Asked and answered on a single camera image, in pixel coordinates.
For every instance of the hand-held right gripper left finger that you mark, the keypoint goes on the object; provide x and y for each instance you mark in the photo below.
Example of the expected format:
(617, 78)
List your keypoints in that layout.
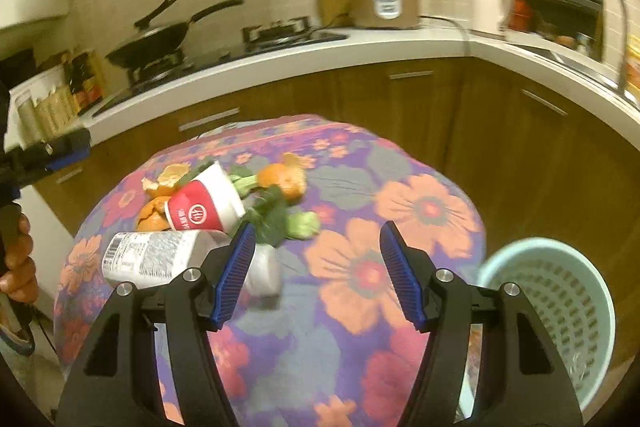
(235, 267)

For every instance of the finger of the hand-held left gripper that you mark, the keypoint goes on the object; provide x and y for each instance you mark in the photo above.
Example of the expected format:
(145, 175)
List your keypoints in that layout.
(60, 149)

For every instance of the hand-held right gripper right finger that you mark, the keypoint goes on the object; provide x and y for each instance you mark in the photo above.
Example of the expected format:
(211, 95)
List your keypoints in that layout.
(400, 267)

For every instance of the leafy green vegetable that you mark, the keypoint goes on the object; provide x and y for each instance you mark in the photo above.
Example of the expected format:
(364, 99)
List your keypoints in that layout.
(267, 212)

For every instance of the red paper cup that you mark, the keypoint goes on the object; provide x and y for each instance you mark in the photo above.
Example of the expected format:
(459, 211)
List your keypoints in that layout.
(200, 207)

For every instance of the pale green vegetable stem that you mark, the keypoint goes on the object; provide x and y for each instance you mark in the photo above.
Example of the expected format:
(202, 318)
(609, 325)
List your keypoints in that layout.
(302, 226)

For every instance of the white printed bottle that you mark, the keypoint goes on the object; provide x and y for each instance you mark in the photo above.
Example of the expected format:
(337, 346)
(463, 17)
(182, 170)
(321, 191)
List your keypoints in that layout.
(150, 257)

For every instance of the light blue plastic basket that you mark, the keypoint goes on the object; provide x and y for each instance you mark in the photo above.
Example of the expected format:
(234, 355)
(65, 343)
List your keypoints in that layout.
(550, 307)

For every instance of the person's left hand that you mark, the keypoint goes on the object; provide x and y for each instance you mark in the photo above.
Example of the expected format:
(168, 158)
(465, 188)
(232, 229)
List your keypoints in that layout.
(20, 257)

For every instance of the floral blanket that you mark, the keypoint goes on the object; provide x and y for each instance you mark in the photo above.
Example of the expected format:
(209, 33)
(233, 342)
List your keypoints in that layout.
(350, 297)

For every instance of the black wok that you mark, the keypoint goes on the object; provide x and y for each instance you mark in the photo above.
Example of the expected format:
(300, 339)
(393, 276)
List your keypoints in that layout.
(145, 44)

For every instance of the wooden kitchen cabinet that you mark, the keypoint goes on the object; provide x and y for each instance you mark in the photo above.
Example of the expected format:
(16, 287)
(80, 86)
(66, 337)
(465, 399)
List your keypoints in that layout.
(400, 117)

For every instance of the gas stove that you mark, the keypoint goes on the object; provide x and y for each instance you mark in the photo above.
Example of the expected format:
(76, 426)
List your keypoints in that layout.
(220, 57)

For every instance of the steel sink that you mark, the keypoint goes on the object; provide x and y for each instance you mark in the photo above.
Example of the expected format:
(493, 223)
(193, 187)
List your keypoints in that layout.
(565, 59)

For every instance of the white electric kettle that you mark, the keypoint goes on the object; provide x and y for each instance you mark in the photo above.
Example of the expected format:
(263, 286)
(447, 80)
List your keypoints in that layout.
(487, 7)

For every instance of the red plastic basket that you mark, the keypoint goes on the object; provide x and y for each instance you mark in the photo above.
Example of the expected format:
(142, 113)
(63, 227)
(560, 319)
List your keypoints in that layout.
(522, 13)

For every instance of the yellow dish soap bottle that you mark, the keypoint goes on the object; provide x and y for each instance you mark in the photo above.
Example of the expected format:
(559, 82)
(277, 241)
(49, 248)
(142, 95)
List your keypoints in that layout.
(634, 62)

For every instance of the steel faucet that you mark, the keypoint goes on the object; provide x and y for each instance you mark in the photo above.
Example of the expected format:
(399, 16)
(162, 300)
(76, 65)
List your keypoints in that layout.
(620, 22)

